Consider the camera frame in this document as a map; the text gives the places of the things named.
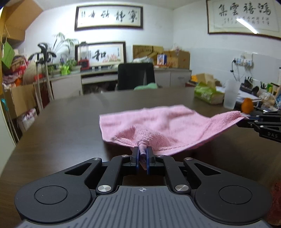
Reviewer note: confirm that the wall power strip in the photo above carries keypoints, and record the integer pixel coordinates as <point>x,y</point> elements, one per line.
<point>248,63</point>

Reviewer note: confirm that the translucent plastic cup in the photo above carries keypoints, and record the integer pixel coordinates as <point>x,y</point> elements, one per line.
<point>231,92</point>

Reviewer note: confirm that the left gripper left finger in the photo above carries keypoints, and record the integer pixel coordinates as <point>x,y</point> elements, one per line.
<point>134,161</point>

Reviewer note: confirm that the framed calligraphy wall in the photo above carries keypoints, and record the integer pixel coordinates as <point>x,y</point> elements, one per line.
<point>108,16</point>
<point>255,18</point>

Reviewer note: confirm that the white counter cabinet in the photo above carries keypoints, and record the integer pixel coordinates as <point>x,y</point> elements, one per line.
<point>75,84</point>

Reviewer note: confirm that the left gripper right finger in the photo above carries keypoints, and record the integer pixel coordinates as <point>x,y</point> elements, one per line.
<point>150,159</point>

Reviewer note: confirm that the green tissue pack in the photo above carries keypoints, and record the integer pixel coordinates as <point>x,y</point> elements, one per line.
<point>208,94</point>

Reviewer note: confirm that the flat cardboard sheet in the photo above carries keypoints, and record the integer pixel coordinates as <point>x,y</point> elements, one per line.
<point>140,51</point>

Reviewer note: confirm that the potted green plant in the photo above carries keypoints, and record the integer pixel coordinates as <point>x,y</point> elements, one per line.
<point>62,63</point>

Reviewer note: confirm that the cardboard box on counter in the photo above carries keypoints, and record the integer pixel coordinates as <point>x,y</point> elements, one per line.
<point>178,59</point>

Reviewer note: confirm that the red blender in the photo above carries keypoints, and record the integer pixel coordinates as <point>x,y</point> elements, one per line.
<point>83,57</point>

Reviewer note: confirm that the pink towel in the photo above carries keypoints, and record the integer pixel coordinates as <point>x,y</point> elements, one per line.
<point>166,129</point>

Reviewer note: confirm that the blue white small box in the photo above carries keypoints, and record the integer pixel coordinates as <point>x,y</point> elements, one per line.
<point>161,59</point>

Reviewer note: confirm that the green paper bag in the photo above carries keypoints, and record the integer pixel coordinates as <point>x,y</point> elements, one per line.
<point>8,56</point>

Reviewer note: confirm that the white rice sack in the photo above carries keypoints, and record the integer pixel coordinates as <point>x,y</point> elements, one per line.
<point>27,119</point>

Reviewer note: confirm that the green plush cushion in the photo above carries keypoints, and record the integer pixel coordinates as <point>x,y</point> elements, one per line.
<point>148,86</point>

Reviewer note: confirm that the framed calligraphy right wall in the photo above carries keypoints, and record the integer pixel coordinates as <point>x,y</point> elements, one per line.
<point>255,18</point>

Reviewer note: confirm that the framed painting on counter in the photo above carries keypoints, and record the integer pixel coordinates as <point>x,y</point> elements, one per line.
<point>105,54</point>

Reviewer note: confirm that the cardboard box on floor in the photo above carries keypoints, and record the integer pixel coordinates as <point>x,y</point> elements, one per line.
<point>20,99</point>

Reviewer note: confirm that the black office chair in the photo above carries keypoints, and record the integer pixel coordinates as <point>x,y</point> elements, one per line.
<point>131,75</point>

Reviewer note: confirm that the framed calligraphy top wall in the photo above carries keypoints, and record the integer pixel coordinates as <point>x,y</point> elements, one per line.
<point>108,16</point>

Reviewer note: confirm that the orange fruit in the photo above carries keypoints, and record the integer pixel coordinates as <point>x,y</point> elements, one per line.
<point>247,106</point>

